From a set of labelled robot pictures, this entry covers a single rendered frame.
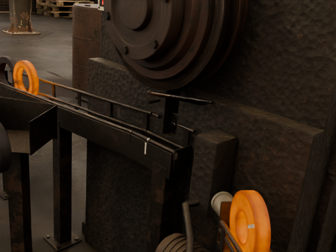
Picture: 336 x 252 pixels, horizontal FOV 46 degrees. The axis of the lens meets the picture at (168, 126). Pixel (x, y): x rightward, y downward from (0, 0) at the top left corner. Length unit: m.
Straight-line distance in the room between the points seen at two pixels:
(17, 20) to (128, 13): 7.08
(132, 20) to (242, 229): 0.61
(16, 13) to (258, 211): 7.54
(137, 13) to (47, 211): 1.39
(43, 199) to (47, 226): 0.25
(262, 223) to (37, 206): 1.61
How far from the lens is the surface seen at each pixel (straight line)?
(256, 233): 0.83
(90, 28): 4.02
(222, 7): 1.01
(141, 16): 1.08
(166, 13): 1.02
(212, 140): 1.07
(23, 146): 1.47
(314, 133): 1.03
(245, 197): 0.86
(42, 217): 2.18
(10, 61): 2.10
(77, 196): 2.34
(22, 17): 8.19
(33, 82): 1.91
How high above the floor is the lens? 1.19
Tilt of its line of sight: 20 degrees down
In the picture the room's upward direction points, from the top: 5 degrees clockwise
